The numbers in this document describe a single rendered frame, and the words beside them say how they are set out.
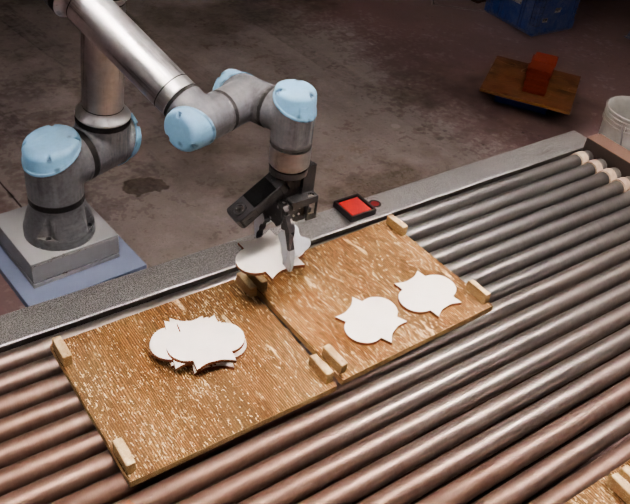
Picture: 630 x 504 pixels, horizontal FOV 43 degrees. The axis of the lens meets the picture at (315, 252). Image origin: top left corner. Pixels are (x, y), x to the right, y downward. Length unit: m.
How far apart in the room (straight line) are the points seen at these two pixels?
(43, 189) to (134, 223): 1.71
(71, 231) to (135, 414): 0.49
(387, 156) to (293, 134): 2.62
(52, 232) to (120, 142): 0.24
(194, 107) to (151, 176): 2.36
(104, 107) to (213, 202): 1.85
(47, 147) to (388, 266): 0.76
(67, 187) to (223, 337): 0.46
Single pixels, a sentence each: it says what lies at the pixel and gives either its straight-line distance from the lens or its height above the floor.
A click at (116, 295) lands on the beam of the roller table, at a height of 0.92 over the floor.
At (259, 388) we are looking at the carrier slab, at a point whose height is 0.94.
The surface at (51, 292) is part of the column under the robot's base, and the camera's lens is 1.76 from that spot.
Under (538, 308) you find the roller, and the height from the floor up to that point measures 0.92.
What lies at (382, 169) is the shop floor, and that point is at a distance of 3.87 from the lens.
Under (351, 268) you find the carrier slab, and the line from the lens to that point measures 1.74.
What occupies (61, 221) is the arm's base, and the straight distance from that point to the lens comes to 1.74.
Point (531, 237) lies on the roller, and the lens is 2.00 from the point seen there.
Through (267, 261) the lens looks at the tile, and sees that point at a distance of 1.53.
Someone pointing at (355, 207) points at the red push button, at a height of 0.93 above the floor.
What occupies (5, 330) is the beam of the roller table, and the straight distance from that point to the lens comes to 1.63.
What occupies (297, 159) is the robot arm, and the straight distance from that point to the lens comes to 1.40.
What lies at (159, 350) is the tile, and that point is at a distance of 1.49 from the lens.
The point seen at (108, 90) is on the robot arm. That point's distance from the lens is 1.69.
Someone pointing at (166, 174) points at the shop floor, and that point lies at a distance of 3.69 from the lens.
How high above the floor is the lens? 2.03
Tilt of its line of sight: 38 degrees down
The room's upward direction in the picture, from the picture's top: 8 degrees clockwise
